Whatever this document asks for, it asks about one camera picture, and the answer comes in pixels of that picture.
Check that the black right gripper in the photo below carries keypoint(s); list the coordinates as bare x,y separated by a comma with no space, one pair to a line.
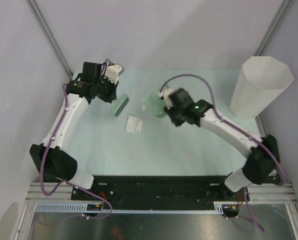
169,111

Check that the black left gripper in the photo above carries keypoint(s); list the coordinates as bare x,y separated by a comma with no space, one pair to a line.
112,95

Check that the green hand brush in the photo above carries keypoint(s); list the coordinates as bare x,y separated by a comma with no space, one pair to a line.
119,104

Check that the green plastic dustpan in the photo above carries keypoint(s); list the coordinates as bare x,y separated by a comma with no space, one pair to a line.
154,104

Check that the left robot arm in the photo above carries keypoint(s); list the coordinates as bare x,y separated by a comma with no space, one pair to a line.
51,157

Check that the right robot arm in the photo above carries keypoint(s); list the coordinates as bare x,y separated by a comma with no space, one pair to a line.
261,152

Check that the white paper scrap middle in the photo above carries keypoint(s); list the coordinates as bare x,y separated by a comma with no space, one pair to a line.
133,125

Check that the white octagonal waste bin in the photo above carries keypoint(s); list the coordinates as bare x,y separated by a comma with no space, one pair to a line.
261,80

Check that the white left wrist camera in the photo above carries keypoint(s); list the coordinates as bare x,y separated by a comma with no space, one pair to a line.
113,72

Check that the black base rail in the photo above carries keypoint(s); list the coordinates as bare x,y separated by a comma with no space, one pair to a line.
153,192

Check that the aluminium frame post left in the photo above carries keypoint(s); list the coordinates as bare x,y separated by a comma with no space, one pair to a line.
41,20

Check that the aluminium frame post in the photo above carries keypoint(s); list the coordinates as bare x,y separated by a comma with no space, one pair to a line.
41,20
273,27

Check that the aluminium frame post right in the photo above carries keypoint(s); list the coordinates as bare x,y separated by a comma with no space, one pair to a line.
273,27

